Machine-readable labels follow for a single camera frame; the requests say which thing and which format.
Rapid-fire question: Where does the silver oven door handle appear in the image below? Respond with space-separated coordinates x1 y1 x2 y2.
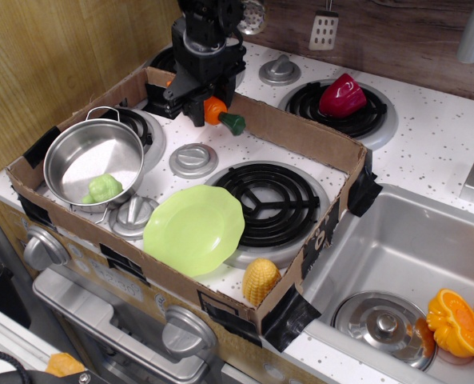
33 269 209 383

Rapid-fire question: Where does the silver stove knob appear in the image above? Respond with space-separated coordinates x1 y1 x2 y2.
109 194 159 240
258 54 301 86
169 143 218 179

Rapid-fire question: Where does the light green plastic plate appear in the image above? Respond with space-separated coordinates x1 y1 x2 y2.
143 185 245 278

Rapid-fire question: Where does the silver centre stove knob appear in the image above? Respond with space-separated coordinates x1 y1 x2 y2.
169 143 218 179

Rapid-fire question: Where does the black braided cable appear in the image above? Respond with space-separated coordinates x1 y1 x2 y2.
0 349 32 384

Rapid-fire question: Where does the hanging toy spatula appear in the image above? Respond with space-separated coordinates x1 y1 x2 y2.
309 1 339 51

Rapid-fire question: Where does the right silver oven knob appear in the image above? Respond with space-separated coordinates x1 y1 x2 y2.
161 305 217 358

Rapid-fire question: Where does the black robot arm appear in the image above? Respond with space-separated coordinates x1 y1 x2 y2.
164 1 246 126

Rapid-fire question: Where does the front right black burner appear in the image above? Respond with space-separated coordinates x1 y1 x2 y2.
205 161 330 269

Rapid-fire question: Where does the front left black burner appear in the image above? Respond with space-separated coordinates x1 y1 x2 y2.
101 107 166 172

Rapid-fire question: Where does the back right black burner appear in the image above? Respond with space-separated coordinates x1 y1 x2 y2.
279 75 399 150

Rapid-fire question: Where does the left silver oven knob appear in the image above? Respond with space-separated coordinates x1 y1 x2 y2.
23 226 70 271

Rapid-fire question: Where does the silver front stove knob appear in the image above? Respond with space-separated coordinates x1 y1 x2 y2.
109 194 159 240

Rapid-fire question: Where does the yellow toy corn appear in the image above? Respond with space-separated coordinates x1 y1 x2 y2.
242 258 281 306

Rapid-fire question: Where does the red toy bell pepper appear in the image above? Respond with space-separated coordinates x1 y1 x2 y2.
319 74 368 118

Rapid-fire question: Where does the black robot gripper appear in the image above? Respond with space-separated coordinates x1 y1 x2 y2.
163 19 246 126

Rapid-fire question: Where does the hanging toy skimmer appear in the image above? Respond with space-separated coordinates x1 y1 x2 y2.
237 0 267 35

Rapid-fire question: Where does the orange toy carrot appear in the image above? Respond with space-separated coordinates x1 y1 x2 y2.
165 79 247 136

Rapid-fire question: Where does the silver back stove knob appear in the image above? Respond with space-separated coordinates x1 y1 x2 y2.
258 54 301 86

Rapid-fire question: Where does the steel sink basin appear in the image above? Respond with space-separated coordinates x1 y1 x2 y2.
300 183 474 384

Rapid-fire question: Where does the small steel pot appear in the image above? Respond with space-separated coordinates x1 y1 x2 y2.
43 106 144 214

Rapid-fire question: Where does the steel pot lid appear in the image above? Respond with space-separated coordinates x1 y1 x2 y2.
331 291 437 371

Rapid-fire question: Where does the cardboard fence box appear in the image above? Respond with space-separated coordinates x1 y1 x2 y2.
5 66 384 353

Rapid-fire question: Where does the silver oven knob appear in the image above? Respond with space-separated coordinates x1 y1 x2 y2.
161 305 217 358
23 226 70 271

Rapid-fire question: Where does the orange toy pumpkin half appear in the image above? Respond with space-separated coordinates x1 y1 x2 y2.
426 289 474 358

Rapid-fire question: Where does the small orange object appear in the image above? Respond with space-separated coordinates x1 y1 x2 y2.
45 352 86 378

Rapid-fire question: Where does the green toy vegetable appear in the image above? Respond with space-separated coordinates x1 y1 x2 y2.
82 174 123 204

